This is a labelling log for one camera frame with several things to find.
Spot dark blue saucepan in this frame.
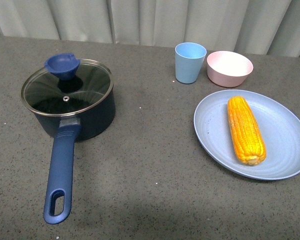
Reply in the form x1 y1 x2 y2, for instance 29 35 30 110
31 89 116 225

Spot yellow corn cob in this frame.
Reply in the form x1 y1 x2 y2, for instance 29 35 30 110
227 96 267 166

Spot white curtain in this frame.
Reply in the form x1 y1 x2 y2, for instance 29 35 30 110
0 0 300 57

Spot glass lid with blue knob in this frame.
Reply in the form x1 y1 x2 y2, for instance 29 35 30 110
21 53 114 117

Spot light blue cup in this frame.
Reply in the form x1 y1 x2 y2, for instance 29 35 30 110
174 42 207 84

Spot pink bowl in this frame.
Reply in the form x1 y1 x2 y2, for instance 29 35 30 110
206 51 254 88

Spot light blue plate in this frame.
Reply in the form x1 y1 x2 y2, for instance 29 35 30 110
193 89 300 181

